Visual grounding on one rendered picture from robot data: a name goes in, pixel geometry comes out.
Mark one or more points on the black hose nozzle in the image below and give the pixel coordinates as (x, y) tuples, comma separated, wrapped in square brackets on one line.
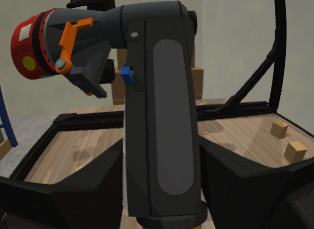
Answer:
[(161, 157)]

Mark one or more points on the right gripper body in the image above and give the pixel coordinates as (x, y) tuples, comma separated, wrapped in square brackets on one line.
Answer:
[(106, 79)]

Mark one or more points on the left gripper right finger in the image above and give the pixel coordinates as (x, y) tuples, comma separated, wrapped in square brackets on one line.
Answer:
[(244, 194)]

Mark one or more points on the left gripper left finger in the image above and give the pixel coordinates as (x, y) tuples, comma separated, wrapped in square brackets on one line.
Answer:
[(90, 198)]

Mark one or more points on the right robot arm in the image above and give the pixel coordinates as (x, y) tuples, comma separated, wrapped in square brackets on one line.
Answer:
[(109, 4)]

